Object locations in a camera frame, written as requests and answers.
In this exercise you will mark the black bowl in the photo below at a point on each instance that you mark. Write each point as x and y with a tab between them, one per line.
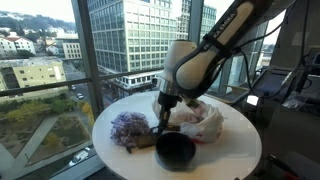
175	151

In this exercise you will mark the white red plastic bag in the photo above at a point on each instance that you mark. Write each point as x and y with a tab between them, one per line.
203	124

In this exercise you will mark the white round table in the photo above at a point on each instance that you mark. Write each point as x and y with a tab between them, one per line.
235	154

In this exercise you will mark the grey desk with equipment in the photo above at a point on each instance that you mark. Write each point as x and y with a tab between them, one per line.
294	130

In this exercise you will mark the purple patterned clothing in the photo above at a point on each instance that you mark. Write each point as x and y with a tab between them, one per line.
127	126

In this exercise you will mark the computer monitor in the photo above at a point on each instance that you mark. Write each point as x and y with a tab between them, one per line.
272	84

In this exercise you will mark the brown board eraser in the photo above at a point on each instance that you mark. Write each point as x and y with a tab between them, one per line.
144	141

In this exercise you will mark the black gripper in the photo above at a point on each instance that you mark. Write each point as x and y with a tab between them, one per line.
167	102

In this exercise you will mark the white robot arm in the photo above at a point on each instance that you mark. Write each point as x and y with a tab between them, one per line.
190	69

